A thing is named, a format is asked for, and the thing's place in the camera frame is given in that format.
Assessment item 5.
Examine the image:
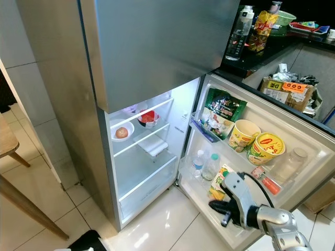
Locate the yellow noodle bowl with lid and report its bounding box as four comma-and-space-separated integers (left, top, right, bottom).
246, 132, 286, 166

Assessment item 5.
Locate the yellow and red snack bag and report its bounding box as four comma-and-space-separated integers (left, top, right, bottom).
249, 9, 279, 53

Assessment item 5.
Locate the small pink bottle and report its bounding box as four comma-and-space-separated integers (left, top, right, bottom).
251, 166, 267, 181

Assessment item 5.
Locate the red tray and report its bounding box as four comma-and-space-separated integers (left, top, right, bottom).
288, 21, 328, 37

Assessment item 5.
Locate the green basket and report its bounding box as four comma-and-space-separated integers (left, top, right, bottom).
272, 10, 297, 29

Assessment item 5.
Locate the yellow green juice carton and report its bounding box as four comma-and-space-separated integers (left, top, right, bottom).
207, 164, 233, 202

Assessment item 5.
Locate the yellow noodle cup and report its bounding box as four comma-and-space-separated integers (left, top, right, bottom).
228, 119, 261, 153

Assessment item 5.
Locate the wide black foam panel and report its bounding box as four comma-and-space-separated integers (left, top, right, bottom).
0, 78, 14, 113

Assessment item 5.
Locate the black kitchen countertop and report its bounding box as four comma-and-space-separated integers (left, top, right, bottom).
220, 0, 335, 79

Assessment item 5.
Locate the glass fridge shelf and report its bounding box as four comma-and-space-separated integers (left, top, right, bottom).
109, 97, 174, 129
116, 156, 178, 204
113, 123, 172, 158

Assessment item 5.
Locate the wooden table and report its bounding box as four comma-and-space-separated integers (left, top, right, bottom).
0, 119, 70, 242

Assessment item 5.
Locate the silver freezer door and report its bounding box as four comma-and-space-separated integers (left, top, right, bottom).
79, 0, 241, 115

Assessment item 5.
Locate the plain brown cardboard box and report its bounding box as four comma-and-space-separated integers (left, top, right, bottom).
306, 178, 335, 214

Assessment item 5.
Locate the clear glass jar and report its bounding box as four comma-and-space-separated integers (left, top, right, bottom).
275, 147, 309, 182

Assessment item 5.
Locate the flat dark blue packet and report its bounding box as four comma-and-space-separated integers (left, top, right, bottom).
190, 112, 220, 143

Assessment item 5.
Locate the fridge compartment door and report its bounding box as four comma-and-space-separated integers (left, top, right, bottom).
177, 72, 335, 250

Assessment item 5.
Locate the clear bottle with green cap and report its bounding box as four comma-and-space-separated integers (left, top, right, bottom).
202, 153, 220, 182

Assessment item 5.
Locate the red and white bowl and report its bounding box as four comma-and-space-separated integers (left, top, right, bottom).
138, 109, 160, 129

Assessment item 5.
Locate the cardboard box with orange labels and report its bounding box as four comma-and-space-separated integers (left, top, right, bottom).
259, 77, 317, 113

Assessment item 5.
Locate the black plastic bag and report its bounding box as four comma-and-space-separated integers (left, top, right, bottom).
297, 74, 324, 87

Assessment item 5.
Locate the green snack bag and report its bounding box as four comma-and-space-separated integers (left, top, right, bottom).
199, 87, 248, 139

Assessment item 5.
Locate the white rectangular box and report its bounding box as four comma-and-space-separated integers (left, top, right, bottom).
139, 136, 169, 158

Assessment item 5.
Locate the crumpled clear plastic bag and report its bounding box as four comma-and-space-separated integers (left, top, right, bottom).
272, 63, 302, 84

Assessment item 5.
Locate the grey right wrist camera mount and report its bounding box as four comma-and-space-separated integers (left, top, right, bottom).
221, 172, 256, 229

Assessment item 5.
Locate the silver two-door fridge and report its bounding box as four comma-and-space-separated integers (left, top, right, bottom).
13, 0, 241, 231

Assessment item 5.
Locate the black floor mat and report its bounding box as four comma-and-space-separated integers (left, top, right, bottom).
68, 230, 108, 251

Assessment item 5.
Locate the tall clear water bottle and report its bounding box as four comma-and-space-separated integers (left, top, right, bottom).
224, 4, 254, 62

